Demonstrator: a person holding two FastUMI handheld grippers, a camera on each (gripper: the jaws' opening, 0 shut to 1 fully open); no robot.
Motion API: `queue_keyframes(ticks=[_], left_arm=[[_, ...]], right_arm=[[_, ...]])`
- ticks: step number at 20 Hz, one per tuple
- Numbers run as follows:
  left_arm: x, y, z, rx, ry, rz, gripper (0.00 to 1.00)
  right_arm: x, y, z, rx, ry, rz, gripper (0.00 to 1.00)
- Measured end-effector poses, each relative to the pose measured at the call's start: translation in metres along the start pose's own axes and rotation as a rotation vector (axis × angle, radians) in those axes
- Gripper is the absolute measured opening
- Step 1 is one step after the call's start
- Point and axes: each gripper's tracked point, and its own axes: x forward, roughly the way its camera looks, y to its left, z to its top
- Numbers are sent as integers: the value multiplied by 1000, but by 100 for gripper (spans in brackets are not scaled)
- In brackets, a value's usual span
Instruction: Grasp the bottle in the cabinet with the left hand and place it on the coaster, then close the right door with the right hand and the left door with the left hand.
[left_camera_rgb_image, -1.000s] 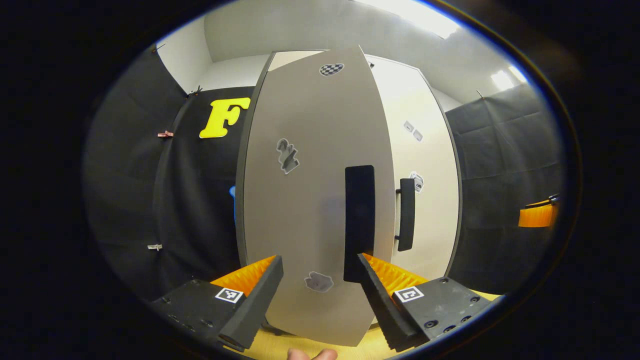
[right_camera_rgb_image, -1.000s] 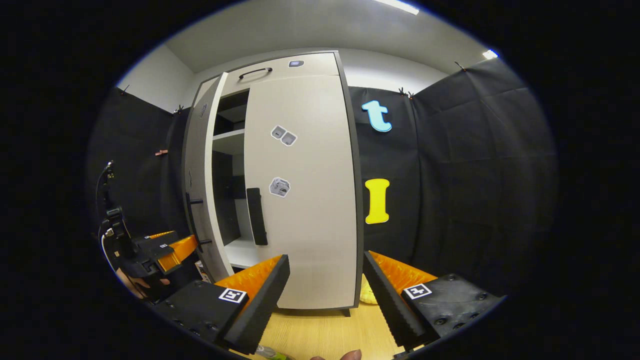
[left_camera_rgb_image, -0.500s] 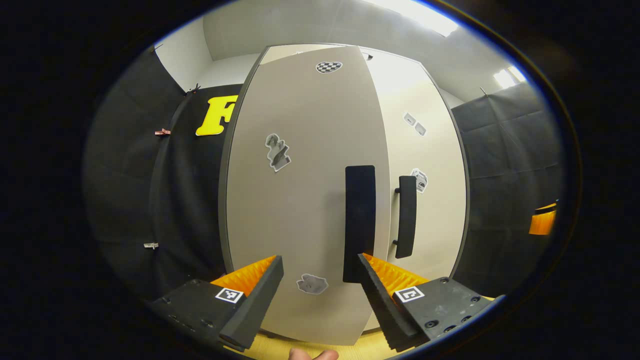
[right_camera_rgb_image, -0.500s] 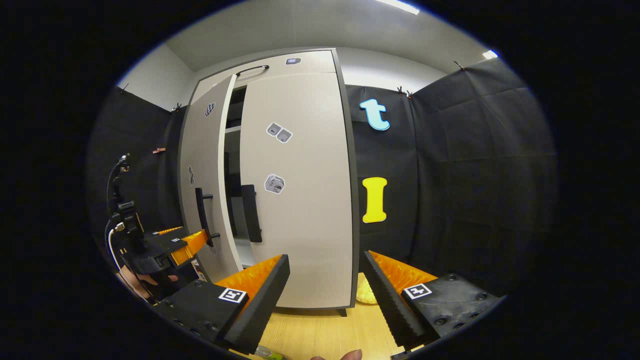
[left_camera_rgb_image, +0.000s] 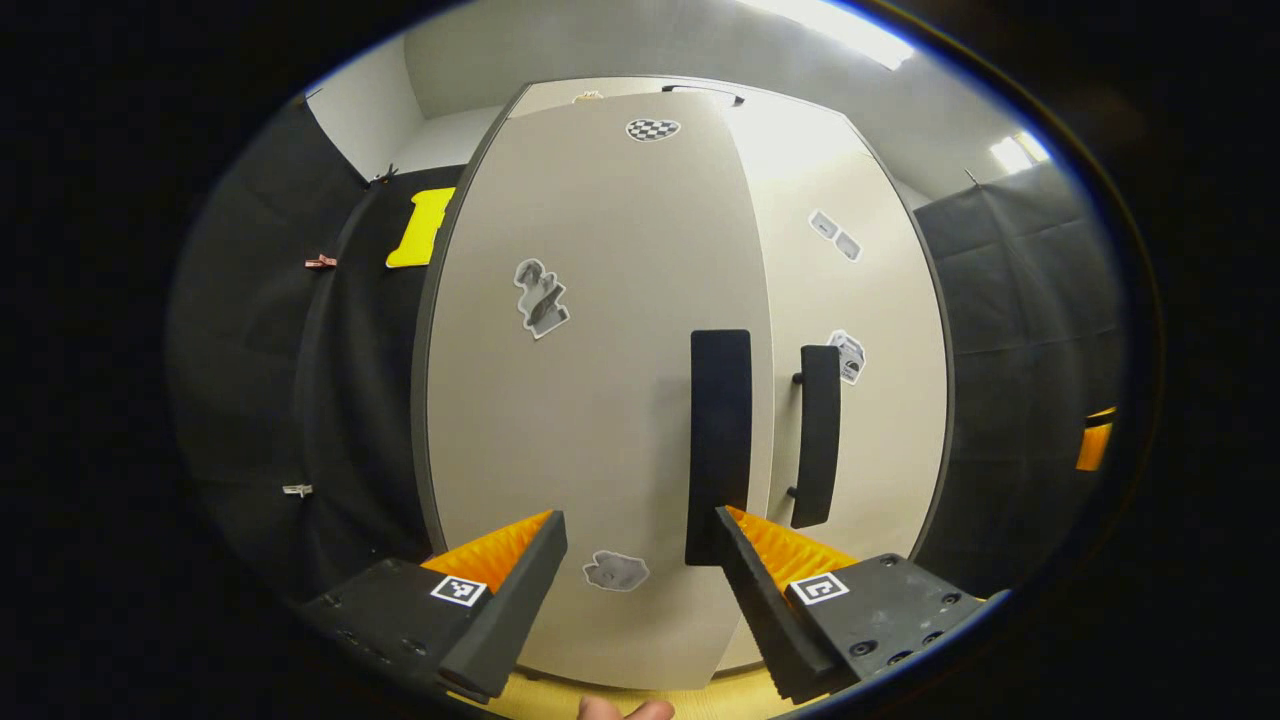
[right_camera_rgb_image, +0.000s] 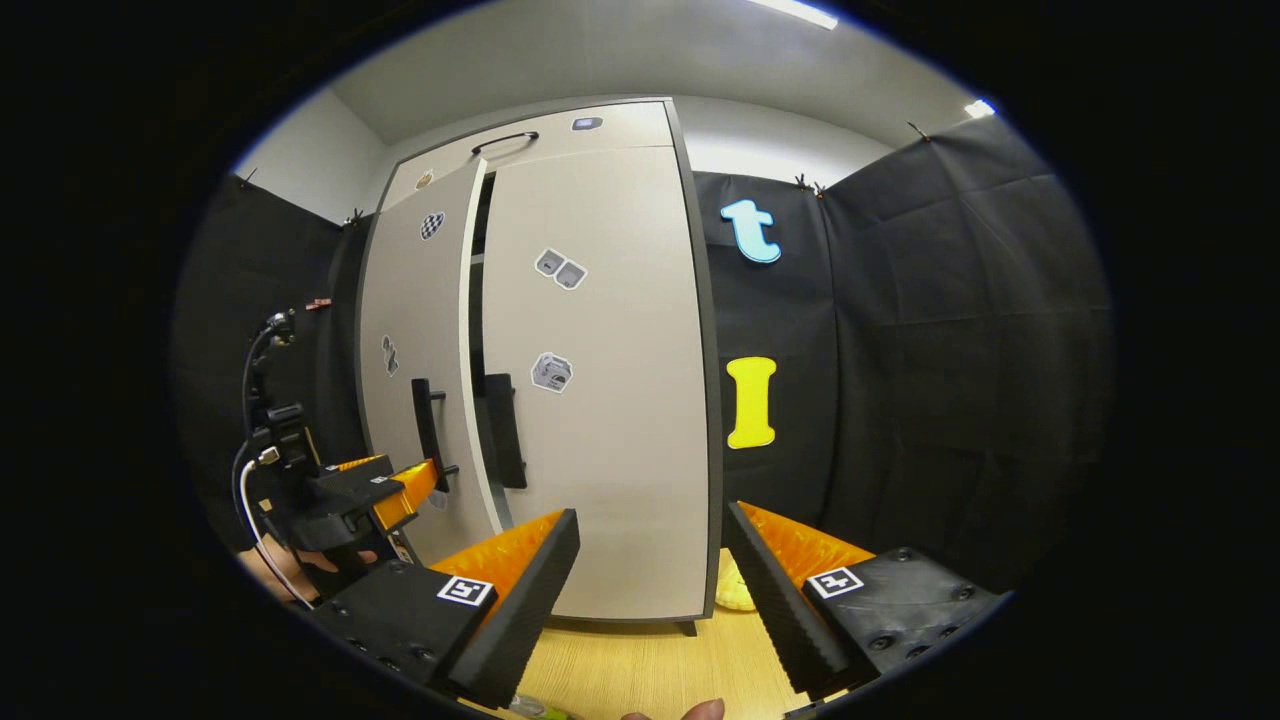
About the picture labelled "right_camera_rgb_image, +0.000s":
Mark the white and grey cabinet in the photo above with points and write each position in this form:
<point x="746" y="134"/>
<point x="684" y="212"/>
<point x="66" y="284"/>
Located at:
<point x="714" y="480"/>

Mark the black backdrop cloth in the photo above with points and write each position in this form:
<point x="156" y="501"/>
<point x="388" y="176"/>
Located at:
<point x="950" y="350"/>

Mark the long ceiling light panel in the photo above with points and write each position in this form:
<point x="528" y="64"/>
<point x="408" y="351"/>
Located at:
<point x="800" y="13"/>

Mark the small ceiling light panel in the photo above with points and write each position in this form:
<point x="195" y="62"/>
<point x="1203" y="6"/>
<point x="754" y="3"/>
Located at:
<point x="980" y="108"/>

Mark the pale yellow object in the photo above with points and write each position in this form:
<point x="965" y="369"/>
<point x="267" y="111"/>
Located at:
<point x="735" y="590"/>

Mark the white cabinet door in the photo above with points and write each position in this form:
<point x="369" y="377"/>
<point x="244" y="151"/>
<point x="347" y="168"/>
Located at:
<point x="400" y="300"/>
<point x="620" y="450"/>

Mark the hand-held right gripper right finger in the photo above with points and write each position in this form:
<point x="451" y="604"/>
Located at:
<point x="775" y="610"/>

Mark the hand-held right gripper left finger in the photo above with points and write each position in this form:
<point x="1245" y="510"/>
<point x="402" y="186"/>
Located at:
<point x="520" y="610"/>

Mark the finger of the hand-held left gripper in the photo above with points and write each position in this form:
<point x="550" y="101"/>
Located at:
<point x="350" y="488"/>
<point x="405" y="500"/>

